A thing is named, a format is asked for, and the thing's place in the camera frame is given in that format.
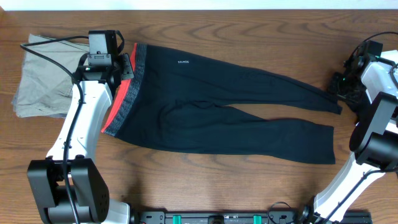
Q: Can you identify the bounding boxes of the black and white garment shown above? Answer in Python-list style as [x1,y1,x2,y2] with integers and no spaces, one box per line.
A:
[345,93,371,124]

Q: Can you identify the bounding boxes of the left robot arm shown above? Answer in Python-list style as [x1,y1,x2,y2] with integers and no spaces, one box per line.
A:
[27,54,134,223]

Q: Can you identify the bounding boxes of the black leggings red waistband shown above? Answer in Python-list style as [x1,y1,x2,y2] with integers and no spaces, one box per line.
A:
[103,44,341,164]

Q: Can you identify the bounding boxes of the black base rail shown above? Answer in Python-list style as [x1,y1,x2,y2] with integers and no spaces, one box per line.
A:
[130,210,373,224]

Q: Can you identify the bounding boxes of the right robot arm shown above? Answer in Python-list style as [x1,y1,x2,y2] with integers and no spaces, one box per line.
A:
[293,39,397,223]

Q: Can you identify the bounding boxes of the folded khaki trousers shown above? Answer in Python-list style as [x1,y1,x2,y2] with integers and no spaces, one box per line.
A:
[12,41,89,118]

